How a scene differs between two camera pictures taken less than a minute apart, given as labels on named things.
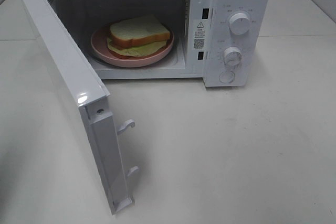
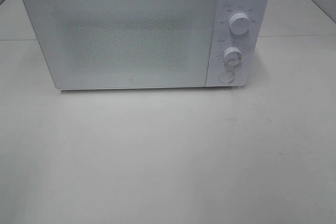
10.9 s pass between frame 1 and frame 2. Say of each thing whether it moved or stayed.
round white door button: stayed
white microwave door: moved
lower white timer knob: stayed
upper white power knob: stayed
